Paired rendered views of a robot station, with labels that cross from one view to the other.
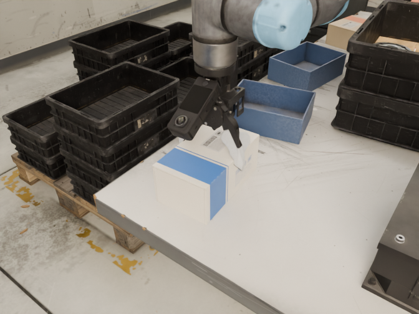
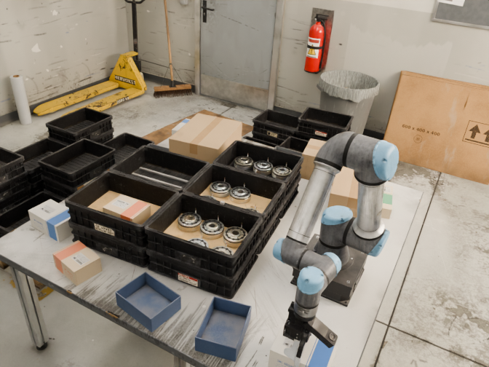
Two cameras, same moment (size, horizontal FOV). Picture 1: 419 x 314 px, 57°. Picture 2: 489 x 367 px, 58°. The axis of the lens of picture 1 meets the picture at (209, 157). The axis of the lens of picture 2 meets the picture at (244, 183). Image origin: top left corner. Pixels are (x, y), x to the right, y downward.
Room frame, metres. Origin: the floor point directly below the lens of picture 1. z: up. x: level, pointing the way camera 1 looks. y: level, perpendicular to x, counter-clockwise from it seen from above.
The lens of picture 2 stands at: (1.01, 0.93, 2.03)
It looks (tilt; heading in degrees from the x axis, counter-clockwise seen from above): 32 degrees down; 260
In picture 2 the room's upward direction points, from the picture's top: 4 degrees clockwise
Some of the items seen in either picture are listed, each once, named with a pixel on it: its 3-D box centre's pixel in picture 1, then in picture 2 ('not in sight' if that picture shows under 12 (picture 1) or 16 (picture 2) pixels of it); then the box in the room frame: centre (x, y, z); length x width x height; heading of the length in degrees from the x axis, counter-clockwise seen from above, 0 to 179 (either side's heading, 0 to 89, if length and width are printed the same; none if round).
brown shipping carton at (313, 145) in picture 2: not in sight; (330, 163); (0.13, -1.25, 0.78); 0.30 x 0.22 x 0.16; 153
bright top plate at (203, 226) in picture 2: not in sight; (212, 226); (0.88, -0.59, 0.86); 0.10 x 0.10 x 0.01
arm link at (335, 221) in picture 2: not in sight; (337, 224); (0.39, -0.43, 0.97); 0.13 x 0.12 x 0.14; 135
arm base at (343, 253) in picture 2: not in sight; (332, 246); (0.39, -0.43, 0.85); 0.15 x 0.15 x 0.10
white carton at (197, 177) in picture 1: (208, 167); (303, 356); (0.61, 0.00, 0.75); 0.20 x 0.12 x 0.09; 147
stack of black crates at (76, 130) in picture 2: not in sight; (84, 145); (1.74, -2.30, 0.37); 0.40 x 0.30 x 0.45; 54
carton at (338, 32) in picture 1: (352, 33); (77, 262); (1.44, -0.54, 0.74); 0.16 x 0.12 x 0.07; 132
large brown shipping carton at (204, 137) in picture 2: not in sight; (207, 145); (0.84, -1.46, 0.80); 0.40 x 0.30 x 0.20; 63
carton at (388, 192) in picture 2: not in sight; (385, 201); (-0.08, -0.92, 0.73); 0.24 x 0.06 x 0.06; 65
